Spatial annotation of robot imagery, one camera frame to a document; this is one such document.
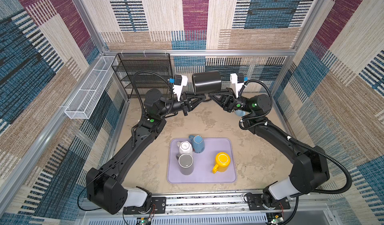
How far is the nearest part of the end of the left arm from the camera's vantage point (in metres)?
0.55

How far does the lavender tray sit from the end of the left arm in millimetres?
349

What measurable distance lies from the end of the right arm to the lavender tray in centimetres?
33

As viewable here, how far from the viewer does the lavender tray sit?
0.83m

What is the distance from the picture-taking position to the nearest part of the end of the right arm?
1.91 feet
